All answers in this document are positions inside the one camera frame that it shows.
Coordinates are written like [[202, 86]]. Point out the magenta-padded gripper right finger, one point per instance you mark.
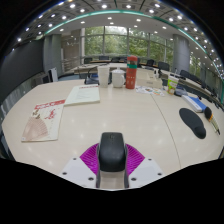
[[136, 160]]

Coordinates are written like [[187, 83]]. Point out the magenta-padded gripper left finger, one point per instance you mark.
[[88, 159]]

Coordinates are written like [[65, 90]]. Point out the black computer mouse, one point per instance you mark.
[[111, 153]]

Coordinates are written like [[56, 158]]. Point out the black mouse pad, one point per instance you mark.
[[191, 120]]

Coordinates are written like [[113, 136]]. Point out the red and white fan booklet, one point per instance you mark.
[[43, 122]]

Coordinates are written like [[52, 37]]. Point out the white paper document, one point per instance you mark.
[[82, 94]]

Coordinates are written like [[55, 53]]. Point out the colourful printed leaflet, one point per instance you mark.
[[149, 90]]

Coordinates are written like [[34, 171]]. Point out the black desk microphone console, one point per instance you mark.
[[181, 92]]

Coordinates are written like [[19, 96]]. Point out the white cardboard box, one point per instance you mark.
[[148, 79]]

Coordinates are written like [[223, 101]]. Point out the blue and white book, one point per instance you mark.
[[195, 103]]

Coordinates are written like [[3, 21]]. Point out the white lidded mug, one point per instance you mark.
[[117, 79]]

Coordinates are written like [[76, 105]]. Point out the green printed paper cup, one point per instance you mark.
[[172, 85]]

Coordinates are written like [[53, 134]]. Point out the plain white paper cup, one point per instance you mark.
[[103, 77]]

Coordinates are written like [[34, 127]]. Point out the red bottle with green band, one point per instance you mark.
[[131, 75]]

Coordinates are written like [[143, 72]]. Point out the dark office chairs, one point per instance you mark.
[[163, 65]]

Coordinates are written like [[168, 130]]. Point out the ceiling lights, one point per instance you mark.
[[104, 6]]

